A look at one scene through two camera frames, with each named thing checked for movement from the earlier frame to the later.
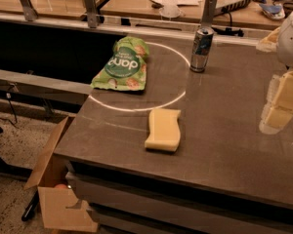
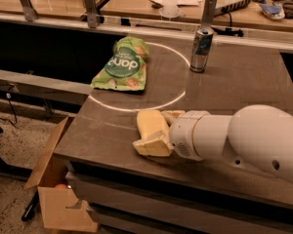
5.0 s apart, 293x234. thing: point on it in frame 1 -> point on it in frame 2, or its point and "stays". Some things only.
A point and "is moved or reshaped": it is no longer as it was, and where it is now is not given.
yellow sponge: x=164 y=130 is moved or reshaped
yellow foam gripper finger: x=270 y=43 -> x=171 y=115
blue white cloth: x=273 y=11 stays
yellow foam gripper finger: x=284 y=99 -> x=155 y=143
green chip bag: x=126 y=66 stays
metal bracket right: x=209 y=11 stays
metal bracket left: x=30 y=14 stays
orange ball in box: x=61 y=186 stays
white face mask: x=170 y=11 stays
